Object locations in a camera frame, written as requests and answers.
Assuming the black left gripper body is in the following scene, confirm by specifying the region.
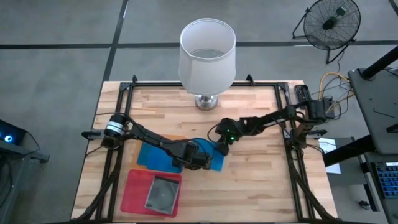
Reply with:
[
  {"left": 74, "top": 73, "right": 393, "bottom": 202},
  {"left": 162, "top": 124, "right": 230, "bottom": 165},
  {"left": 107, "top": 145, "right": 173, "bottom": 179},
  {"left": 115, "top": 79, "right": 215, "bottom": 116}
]
[{"left": 178, "top": 142, "right": 214, "bottom": 170}]

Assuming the black metal rig frame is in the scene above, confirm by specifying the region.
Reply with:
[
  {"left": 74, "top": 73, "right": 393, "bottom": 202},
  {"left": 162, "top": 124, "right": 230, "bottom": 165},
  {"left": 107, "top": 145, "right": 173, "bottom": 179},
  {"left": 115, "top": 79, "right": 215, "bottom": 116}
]
[{"left": 72, "top": 74, "right": 338, "bottom": 223}]

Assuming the blue plastic disc case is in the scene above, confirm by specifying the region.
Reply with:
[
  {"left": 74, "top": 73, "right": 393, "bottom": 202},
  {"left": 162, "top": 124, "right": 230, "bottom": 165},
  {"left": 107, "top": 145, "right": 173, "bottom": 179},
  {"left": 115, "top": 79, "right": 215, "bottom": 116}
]
[
  {"left": 136, "top": 141, "right": 185, "bottom": 174},
  {"left": 188, "top": 138, "right": 225, "bottom": 172}
]

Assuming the black tray jewel case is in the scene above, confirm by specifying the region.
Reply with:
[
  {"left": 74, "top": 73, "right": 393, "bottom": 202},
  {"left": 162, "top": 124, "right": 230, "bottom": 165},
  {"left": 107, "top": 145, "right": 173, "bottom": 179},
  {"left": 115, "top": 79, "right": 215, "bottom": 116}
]
[{"left": 144, "top": 175, "right": 182, "bottom": 216}]

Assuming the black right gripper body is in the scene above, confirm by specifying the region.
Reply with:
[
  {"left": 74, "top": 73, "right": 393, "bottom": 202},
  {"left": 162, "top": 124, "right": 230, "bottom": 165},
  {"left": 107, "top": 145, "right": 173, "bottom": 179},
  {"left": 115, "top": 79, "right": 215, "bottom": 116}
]
[{"left": 216, "top": 118, "right": 240, "bottom": 144}]

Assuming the black pole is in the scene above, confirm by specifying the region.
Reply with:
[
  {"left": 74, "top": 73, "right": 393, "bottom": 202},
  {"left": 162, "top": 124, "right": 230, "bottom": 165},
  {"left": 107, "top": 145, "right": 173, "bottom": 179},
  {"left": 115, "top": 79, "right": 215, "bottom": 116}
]
[{"left": 360, "top": 45, "right": 398, "bottom": 80}]

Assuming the computer tower with blue light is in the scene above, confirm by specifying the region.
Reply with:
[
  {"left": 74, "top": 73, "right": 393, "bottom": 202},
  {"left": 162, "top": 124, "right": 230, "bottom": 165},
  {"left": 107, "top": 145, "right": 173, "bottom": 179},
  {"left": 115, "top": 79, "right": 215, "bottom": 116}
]
[{"left": 0, "top": 119, "right": 51, "bottom": 191}]

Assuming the pink translucent plastic bin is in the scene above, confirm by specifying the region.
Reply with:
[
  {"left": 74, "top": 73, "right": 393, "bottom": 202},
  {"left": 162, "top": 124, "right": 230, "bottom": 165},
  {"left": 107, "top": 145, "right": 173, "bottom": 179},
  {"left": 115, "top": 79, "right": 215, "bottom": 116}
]
[{"left": 120, "top": 169, "right": 183, "bottom": 218}]

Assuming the black floor fan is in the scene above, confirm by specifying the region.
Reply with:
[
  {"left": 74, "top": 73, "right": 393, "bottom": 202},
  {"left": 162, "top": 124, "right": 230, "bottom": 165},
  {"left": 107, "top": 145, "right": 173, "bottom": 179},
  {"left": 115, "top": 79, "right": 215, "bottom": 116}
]
[{"left": 292, "top": 0, "right": 362, "bottom": 65}]

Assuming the orange translucent plastic bin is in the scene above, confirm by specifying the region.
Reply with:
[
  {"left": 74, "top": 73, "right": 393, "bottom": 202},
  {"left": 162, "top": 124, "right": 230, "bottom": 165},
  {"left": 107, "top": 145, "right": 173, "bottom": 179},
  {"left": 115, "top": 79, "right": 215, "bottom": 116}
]
[{"left": 132, "top": 133, "right": 187, "bottom": 170}]

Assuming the black backlit keyboard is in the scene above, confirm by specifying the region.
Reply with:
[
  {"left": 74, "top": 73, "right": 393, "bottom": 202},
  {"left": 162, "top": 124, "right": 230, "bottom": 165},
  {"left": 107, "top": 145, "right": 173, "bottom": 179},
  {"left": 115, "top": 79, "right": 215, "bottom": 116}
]
[{"left": 374, "top": 161, "right": 398, "bottom": 200}]

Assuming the grey keyboard desk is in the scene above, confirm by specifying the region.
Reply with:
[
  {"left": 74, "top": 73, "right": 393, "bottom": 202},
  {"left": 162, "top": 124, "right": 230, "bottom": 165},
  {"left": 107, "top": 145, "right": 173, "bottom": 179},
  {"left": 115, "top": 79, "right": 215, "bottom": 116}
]
[{"left": 357, "top": 152, "right": 398, "bottom": 224}]

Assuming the white paper sheet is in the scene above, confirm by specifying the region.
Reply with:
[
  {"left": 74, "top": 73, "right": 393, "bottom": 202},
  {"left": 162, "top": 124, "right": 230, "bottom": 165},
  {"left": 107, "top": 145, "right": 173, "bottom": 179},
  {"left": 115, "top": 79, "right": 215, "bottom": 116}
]
[{"left": 318, "top": 138, "right": 342, "bottom": 175}]

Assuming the white shade silver table lamp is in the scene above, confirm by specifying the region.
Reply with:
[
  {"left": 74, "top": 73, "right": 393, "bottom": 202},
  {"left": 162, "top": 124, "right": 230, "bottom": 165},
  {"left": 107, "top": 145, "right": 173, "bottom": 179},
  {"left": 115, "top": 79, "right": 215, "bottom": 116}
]
[{"left": 178, "top": 17, "right": 237, "bottom": 111}]

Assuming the yellow cable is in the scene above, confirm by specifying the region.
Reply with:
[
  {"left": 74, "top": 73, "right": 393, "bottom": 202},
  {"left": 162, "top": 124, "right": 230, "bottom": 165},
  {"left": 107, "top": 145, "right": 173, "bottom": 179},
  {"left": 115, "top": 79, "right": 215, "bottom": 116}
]
[{"left": 317, "top": 72, "right": 355, "bottom": 114}]

